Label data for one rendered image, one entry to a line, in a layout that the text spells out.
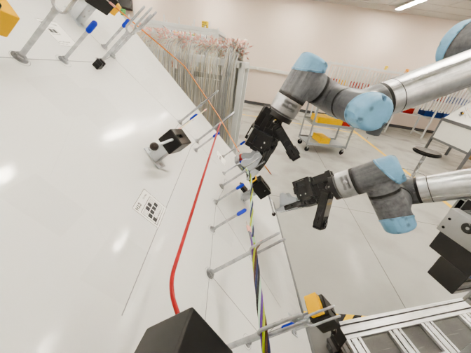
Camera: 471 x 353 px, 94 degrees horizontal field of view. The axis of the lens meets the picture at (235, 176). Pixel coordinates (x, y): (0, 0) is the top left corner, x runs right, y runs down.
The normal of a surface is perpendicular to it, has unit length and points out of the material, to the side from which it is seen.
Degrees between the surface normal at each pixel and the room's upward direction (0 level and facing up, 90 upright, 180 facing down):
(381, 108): 90
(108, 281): 45
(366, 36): 90
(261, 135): 88
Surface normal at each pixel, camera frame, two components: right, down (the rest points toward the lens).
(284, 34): -0.12, 0.46
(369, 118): 0.12, 0.49
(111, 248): 0.80, -0.53
